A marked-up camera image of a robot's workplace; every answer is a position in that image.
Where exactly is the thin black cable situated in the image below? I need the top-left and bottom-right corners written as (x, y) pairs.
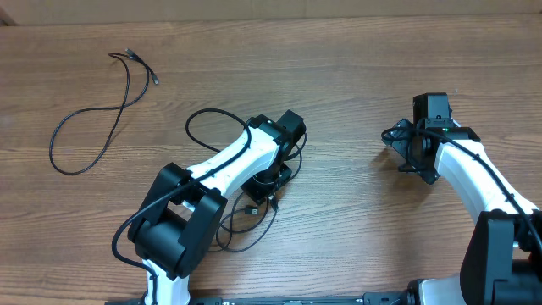
top-left (48, 47), bottom-right (160, 176)

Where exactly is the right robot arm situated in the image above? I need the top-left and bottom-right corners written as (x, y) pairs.
top-left (377, 92), bottom-right (541, 304)

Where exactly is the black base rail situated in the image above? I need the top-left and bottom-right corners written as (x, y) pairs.
top-left (105, 279), bottom-right (542, 305)

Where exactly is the thick black cable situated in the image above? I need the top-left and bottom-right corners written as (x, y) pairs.
top-left (209, 130), bottom-right (309, 254)

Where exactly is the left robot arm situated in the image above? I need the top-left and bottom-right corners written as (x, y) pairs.
top-left (123, 110), bottom-right (307, 304)

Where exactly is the braided cable grey connector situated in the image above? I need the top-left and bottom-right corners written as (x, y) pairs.
top-left (268, 194), bottom-right (279, 212)

